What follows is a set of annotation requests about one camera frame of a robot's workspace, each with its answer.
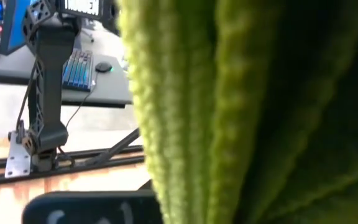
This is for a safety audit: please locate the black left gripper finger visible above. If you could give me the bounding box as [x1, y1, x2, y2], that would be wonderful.
[22, 190, 165, 224]

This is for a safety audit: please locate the lime green microfiber towel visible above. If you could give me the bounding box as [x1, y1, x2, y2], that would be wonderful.
[116, 0, 358, 224]

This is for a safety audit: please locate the grey desk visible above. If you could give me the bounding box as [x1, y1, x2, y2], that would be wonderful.
[0, 18, 133, 109]

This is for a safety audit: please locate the backlit black keyboard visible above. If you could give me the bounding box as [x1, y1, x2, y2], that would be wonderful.
[62, 49, 94, 93]

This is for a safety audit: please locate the black computer mouse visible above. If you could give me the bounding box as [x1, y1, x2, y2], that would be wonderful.
[94, 61, 114, 73]

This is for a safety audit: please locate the monitor with blue screen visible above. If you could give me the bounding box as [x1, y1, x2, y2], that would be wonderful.
[0, 0, 34, 56]

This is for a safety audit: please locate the black aluminium table frame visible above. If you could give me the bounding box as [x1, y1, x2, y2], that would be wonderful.
[0, 128, 145, 188]

